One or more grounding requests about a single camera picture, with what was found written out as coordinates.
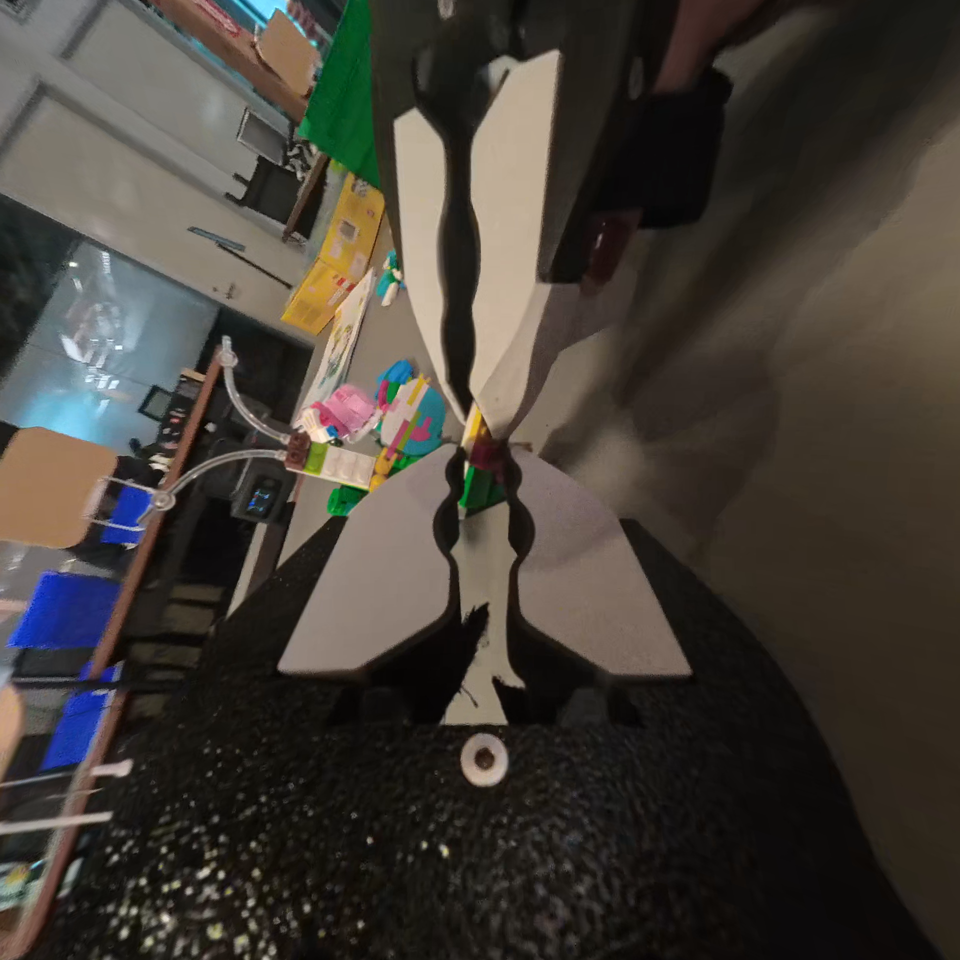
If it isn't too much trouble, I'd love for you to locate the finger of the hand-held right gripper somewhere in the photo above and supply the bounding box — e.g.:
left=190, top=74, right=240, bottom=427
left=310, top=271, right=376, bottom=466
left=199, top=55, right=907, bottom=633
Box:
left=393, top=108, right=482, bottom=407
left=468, top=51, right=601, bottom=445

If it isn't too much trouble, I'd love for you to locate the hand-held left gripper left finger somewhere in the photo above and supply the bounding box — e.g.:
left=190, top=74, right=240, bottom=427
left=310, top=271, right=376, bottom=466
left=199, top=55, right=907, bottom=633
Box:
left=277, top=442, right=464, bottom=681

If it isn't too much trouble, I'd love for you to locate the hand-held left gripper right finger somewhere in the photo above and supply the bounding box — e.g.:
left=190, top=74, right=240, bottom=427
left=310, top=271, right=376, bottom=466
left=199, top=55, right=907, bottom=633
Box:
left=506, top=450, right=693, bottom=681

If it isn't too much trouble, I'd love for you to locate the small green yellow lego assembly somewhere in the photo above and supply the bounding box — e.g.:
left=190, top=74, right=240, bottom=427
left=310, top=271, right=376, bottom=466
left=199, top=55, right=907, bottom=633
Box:
left=457, top=405, right=520, bottom=520

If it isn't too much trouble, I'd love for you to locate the lego build with clear tubes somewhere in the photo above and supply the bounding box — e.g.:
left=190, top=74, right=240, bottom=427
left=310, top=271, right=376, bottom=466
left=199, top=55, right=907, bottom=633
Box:
left=152, top=336, right=378, bottom=528

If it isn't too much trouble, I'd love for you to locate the lego instruction booklet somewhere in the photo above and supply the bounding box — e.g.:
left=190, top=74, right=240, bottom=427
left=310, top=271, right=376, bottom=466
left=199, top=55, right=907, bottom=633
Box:
left=303, top=268, right=376, bottom=408

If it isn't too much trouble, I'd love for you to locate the teal white lego build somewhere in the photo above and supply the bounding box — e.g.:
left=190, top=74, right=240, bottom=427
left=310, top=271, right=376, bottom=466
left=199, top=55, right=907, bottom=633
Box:
left=373, top=360, right=449, bottom=470

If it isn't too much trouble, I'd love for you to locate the pink lego build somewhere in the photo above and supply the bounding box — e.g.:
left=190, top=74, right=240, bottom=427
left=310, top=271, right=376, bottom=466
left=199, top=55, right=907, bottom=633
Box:
left=298, top=384, right=381, bottom=445

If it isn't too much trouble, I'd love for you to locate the person's right hand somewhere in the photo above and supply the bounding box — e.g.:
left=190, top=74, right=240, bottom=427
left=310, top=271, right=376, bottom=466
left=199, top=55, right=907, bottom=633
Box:
left=656, top=0, right=753, bottom=96

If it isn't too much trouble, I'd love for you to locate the yellow cardboard box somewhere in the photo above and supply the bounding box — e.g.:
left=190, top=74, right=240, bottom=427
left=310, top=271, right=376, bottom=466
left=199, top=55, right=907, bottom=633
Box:
left=281, top=174, right=387, bottom=336

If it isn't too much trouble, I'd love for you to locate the black device with display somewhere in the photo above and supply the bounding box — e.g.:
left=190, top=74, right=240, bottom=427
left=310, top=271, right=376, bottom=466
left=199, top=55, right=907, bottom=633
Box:
left=229, top=468, right=298, bottom=524

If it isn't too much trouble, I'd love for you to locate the green cloth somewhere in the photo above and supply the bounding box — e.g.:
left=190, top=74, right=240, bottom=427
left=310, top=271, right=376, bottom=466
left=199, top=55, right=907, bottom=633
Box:
left=298, top=0, right=382, bottom=190

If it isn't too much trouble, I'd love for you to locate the black chair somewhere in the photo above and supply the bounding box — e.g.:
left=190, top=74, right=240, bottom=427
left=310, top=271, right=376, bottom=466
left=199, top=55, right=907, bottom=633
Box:
left=225, top=153, right=303, bottom=220

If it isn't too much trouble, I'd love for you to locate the brown cardboard sheet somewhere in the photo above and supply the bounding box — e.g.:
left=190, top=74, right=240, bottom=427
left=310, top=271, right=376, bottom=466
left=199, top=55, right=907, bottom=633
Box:
left=253, top=9, right=321, bottom=97

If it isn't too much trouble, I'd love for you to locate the blue chair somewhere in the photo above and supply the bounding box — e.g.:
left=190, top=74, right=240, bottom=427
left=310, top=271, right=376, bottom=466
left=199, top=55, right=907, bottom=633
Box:
left=41, top=663, right=126, bottom=774
left=99, top=483, right=156, bottom=546
left=7, top=572, right=123, bottom=651

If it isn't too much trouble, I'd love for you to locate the wooden table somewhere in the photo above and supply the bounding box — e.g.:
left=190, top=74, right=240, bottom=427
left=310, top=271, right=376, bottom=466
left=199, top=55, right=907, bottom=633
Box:
left=150, top=0, right=318, bottom=123

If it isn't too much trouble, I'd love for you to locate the brown wooden rail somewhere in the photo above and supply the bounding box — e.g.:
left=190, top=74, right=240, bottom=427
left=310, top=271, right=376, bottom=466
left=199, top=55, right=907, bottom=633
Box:
left=0, top=351, right=228, bottom=960

